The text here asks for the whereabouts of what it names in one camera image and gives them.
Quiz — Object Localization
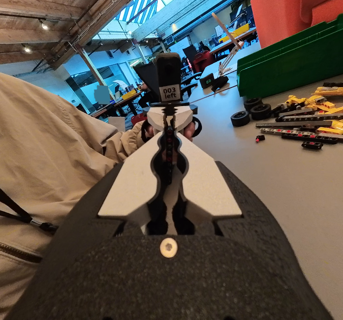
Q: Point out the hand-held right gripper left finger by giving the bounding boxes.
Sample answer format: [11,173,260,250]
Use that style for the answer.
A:
[98,132,168,235]

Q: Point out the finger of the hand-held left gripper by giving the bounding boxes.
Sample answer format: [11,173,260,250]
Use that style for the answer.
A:
[147,107,168,133]
[171,107,193,133]

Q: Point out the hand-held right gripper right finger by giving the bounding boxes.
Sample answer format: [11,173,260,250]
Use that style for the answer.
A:
[171,132,242,235]

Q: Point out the black toy beam red pins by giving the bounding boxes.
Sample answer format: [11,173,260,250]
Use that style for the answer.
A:
[161,126,178,186]

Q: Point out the white jointed desk lamp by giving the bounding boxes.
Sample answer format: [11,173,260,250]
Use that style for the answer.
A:
[211,12,245,93]

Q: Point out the grey desk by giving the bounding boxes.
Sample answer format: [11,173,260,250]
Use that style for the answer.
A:
[192,75,343,320]

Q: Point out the person's left hand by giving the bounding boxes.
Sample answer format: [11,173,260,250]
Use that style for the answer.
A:
[184,123,196,142]

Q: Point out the black tilted panel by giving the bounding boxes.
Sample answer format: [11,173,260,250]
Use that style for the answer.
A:
[133,62,159,86]

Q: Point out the black office chair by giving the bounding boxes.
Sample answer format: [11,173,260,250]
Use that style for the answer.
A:
[180,71,202,98]

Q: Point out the white table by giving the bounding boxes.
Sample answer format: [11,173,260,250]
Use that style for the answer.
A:
[188,42,262,103]

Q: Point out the red office chair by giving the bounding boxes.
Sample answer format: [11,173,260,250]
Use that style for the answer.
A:
[192,51,215,72]

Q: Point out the black box green display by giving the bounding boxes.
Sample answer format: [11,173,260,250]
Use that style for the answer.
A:
[199,73,215,89]

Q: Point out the black toy tire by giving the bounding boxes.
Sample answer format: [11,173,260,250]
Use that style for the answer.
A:
[243,98,264,112]
[230,111,251,127]
[250,104,272,121]

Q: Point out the person's beige jacket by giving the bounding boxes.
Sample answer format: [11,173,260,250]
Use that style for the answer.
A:
[0,73,126,320]

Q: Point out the dark green bin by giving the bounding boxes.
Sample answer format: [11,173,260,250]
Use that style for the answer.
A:
[237,13,343,99]

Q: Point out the yellow toy car section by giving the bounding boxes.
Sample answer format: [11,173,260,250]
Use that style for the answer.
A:
[255,82,343,150]

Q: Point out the red bin with handle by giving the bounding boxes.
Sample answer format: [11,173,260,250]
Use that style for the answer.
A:
[250,0,343,49]

